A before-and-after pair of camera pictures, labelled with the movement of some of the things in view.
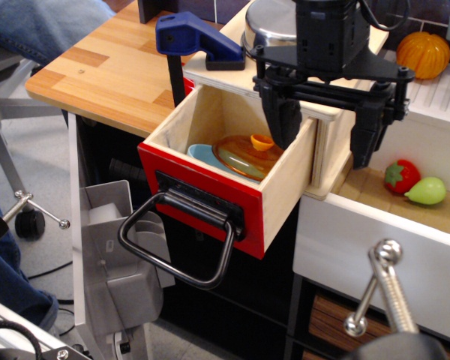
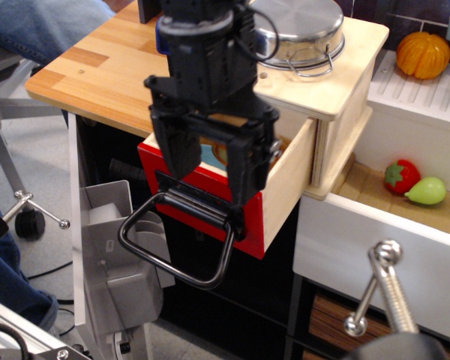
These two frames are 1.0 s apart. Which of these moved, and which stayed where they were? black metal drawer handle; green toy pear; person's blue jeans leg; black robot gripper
Moved: black robot gripper
Stayed: black metal drawer handle; green toy pear; person's blue jeans leg
